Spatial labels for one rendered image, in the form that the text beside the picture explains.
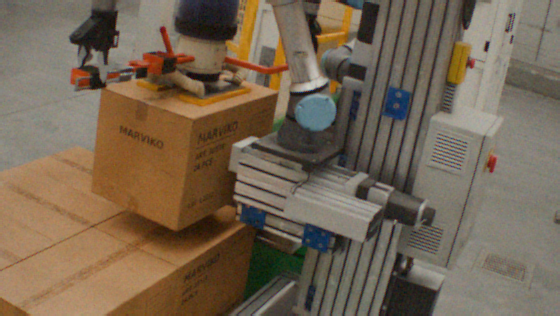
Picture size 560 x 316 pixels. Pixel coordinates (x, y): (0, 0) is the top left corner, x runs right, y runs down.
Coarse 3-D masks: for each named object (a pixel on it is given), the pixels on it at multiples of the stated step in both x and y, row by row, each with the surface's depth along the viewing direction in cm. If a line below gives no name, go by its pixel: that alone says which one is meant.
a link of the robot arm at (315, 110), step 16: (272, 0) 192; (288, 0) 192; (288, 16) 194; (304, 16) 197; (288, 32) 196; (304, 32) 197; (288, 48) 199; (304, 48) 198; (288, 64) 202; (304, 64) 199; (304, 80) 201; (320, 80) 202; (304, 96) 202; (320, 96) 200; (304, 112) 202; (320, 112) 202; (304, 128) 205; (320, 128) 205
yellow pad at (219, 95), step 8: (208, 88) 243; (224, 88) 253; (232, 88) 255; (240, 88) 259; (248, 88) 262; (184, 96) 237; (192, 96) 238; (200, 96) 238; (208, 96) 240; (216, 96) 243; (224, 96) 247; (232, 96) 252; (200, 104) 235
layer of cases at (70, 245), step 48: (0, 192) 261; (48, 192) 270; (0, 240) 226; (48, 240) 234; (96, 240) 242; (144, 240) 250; (192, 240) 259; (240, 240) 280; (0, 288) 199; (48, 288) 206; (96, 288) 213; (144, 288) 219; (192, 288) 252; (240, 288) 296
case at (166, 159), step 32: (128, 96) 231; (160, 96) 238; (256, 96) 260; (128, 128) 234; (160, 128) 228; (192, 128) 223; (224, 128) 242; (256, 128) 265; (96, 160) 244; (128, 160) 237; (160, 160) 231; (192, 160) 229; (224, 160) 250; (96, 192) 248; (128, 192) 240; (160, 192) 234; (192, 192) 236; (224, 192) 258
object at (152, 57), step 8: (144, 56) 226; (152, 56) 225; (160, 56) 230; (168, 56) 231; (176, 56) 230; (160, 64) 224; (168, 64) 227; (152, 72) 226; (160, 72) 225; (168, 72) 227
